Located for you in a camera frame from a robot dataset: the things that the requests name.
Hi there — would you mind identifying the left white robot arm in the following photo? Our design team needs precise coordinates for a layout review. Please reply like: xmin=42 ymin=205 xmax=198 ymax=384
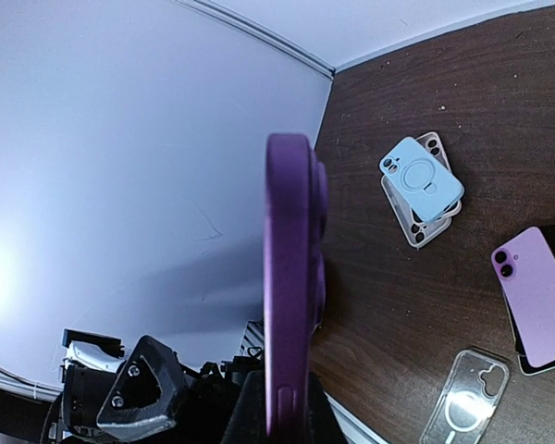
xmin=40 ymin=329 xmax=263 ymax=443

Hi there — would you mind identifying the pinkish beige phone case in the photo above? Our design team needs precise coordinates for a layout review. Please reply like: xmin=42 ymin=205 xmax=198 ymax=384
xmin=416 ymin=131 xmax=462 ymax=221

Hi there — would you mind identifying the clear magsafe phone case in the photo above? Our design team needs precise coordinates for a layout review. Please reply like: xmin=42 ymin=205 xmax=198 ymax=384
xmin=419 ymin=348 xmax=510 ymax=444

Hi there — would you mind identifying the light blue phone case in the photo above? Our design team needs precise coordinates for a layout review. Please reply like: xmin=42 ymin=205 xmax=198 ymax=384
xmin=379 ymin=137 xmax=464 ymax=223

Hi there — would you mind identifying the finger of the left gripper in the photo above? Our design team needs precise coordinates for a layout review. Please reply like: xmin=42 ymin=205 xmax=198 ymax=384
xmin=96 ymin=336 xmax=185 ymax=433

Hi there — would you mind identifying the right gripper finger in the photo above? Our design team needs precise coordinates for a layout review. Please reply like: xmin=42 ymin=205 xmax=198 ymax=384
xmin=221 ymin=370 xmax=346 ymax=444

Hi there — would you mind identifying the purple phone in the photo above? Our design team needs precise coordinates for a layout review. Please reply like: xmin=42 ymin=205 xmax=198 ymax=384
xmin=261 ymin=132 xmax=332 ymax=438
xmin=490 ymin=226 xmax=555 ymax=366

